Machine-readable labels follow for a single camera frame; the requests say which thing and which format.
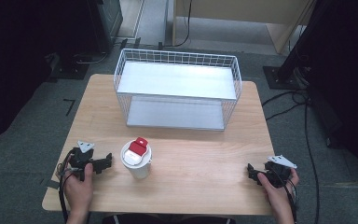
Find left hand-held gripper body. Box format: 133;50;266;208
69;140;96;182

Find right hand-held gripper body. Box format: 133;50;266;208
263;154;298;189

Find white cup with red lid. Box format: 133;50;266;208
119;136;154;180

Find white wire shelf rack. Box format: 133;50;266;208
113;48;243;133

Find person's right hand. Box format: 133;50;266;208
256;168;300;217

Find person's left hand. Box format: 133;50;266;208
62;162;94;216

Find black flat stand base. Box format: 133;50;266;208
47;52;90;81

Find dark curtain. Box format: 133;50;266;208
0;0;98;147
304;0;358;180

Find black metal stand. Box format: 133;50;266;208
262;0;327;91

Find black equipment case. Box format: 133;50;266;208
85;0;124;54

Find light wooden cabinet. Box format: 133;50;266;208
172;0;319;56

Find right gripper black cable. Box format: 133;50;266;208
273;167;300;224

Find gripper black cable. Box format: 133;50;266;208
56;148;77;224
273;167;300;224

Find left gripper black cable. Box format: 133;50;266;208
56;148;77;224

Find black looped floor cable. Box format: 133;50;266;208
74;50;110;65

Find thin black hanging cable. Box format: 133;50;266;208
167;0;194;49

